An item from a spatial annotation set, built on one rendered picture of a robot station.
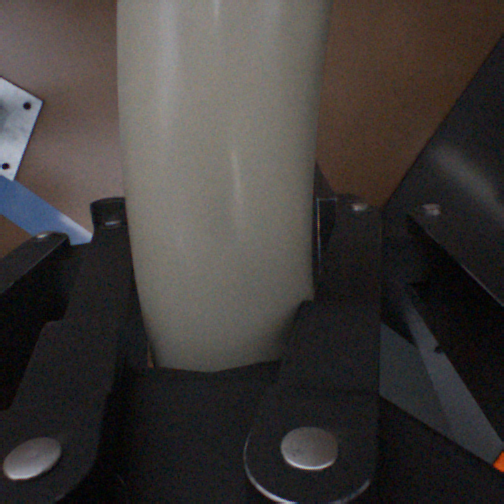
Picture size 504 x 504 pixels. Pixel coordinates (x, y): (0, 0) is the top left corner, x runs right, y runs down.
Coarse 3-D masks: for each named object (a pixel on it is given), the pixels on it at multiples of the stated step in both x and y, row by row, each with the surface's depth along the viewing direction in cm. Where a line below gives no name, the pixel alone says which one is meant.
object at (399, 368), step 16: (384, 336) 103; (400, 336) 110; (384, 352) 95; (400, 352) 101; (416, 352) 108; (384, 368) 88; (400, 368) 94; (416, 368) 100; (384, 384) 83; (400, 384) 87; (416, 384) 92; (432, 384) 98; (400, 400) 82; (416, 400) 86; (432, 400) 91; (416, 416) 80; (432, 416) 85; (448, 432) 84
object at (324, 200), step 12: (324, 180) 16; (324, 192) 14; (324, 204) 14; (336, 204) 14; (312, 216) 14; (324, 216) 14; (336, 216) 14; (312, 228) 14; (324, 228) 14; (312, 240) 14; (324, 240) 14; (312, 252) 15; (324, 252) 14; (312, 264) 15; (312, 276) 15
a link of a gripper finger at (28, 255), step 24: (48, 240) 13; (0, 264) 12; (24, 264) 11; (48, 264) 12; (0, 288) 10; (24, 288) 11; (0, 312) 10; (24, 312) 11; (48, 312) 13; (0, 336) 10; (24, 336) 11; (0, 360) 10; (24, 360) 11; (0, 384) 10; (0, 408) 10
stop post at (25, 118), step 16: (0, 80) 100; (0, 96) 101; (16, 96) 101; (32, 96) 100; (0, 112) 100; (16, 112) 102; (32, 112) 101; (0, 128) 102; (16, 128) 103; (32, 128) 103; (0, 144) 105; (16, 144) 104; (0, 160) 106; (16, 160) 106
